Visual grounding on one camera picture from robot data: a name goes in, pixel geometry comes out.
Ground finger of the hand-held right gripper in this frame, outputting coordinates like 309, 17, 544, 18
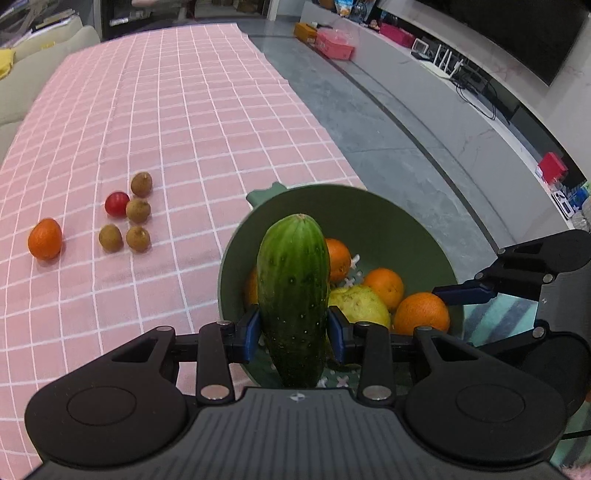
433, 230, 591, 305
471, 325, 550, 360

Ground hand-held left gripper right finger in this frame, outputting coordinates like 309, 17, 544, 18
327, 305, 509, 407

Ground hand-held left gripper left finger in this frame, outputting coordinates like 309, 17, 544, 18
88, 308, 260, 405

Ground yellowish green guava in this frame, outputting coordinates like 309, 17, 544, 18
329, 285, 392, 329

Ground orange tangerine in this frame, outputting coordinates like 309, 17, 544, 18
325, 238, 353, 284
393, 292, 451, 337
244, 268, 260, 306
28, 218, 63, 260
362, 268, 406, 313

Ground green cucumber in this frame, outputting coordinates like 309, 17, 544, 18
257, 213, 331, 389

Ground green colander bowl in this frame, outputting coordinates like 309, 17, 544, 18
218, 181, 465, 389

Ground brown kiwi top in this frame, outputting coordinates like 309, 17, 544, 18
130, 172, 153, 198

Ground red cherry tomato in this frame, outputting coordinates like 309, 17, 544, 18
105, 191, 130, 217

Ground teal striped fleece cloth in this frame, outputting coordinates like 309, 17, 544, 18
462, 295, 540, 357

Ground blue white carton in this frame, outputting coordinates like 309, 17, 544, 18
553, 186, 584, 219

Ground red box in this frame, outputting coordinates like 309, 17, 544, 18
537, 152, 568, 185

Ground white marble television console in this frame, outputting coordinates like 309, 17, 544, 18
300, 9, 591, 232

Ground pink checked tablecloth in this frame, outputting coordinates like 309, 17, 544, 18
0, 23, 368, 462

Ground white router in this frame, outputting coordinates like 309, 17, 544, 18
424, 44, 464, 77

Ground black television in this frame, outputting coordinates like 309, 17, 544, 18
416, 0, 588, 88

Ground magenta box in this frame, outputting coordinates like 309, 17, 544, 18
379, 23, 416, 49

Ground pink box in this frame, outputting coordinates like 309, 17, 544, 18
315, 30, 356, 61

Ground orange box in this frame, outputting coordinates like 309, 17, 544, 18
294, 22, 320, 44

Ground beige sofa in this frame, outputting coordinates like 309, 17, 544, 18
0, 25, 102, 158

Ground black cables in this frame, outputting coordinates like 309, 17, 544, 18
455, 69, 498, 121

